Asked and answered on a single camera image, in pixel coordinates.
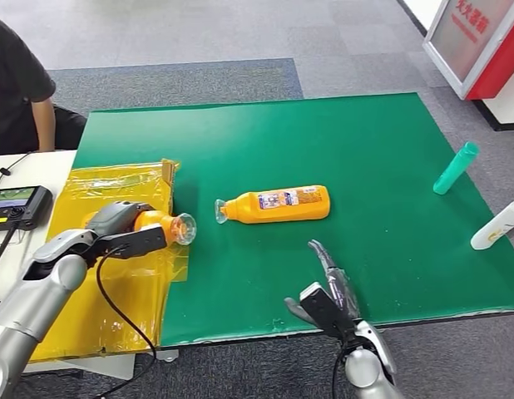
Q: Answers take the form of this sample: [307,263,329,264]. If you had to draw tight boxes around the teal green bottle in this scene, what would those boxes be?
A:
[432,141,480,196]

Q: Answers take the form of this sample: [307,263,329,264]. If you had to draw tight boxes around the green table mat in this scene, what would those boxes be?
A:
[72,92,514,348]

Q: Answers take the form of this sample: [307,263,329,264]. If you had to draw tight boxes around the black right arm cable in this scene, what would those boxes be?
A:
[331,342,350,399]

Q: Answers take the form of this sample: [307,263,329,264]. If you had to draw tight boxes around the white bottle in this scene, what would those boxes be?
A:
[470,195,514,252]

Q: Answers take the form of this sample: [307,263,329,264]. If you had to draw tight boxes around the black handheld screen device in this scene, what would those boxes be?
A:
[0,185,54,232]

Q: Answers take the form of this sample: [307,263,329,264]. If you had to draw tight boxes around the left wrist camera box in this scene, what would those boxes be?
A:
[89,223,169,261]

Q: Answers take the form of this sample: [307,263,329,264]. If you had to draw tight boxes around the red and white sign stand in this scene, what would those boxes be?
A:
[422,0,514,102]

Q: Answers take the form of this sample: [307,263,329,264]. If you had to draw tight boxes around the thin black desk cable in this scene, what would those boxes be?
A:
[0,151,32,191]

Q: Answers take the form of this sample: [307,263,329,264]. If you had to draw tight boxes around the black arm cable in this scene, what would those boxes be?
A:
[331,342,350,399]
[90,246,158,399]

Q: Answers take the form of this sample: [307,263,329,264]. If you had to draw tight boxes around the person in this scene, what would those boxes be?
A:
[0,15,88,156]

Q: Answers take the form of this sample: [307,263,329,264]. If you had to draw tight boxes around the orange bottle with Tide logo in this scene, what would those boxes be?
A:
[133,209,198,247]

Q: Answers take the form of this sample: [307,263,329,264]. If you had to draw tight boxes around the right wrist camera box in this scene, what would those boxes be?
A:
[299,282,357,342]

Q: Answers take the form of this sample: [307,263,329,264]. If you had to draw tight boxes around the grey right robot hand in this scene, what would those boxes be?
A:
[283,239,362,332]

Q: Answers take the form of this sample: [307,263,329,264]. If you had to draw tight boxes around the white table foot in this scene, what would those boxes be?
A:
[154,348,180,364]

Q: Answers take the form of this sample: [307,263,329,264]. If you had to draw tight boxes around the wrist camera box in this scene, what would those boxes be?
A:
[299,282,357,342]
[89,223,169,261]

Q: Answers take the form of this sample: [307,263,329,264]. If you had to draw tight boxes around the black device cable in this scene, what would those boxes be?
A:
[0,224,19,275]

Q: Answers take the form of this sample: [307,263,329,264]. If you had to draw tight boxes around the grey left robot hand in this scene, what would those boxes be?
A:
[85,200,157,239]

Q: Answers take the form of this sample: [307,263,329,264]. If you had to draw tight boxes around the orange bottle with text label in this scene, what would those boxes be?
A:
[214,185,332,226]

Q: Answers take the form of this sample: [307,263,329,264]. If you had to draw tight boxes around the yellow taped cardboard box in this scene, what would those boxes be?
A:
[28,158,191,363]

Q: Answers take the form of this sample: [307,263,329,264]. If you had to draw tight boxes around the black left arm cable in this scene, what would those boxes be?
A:
[90,246,158,399]

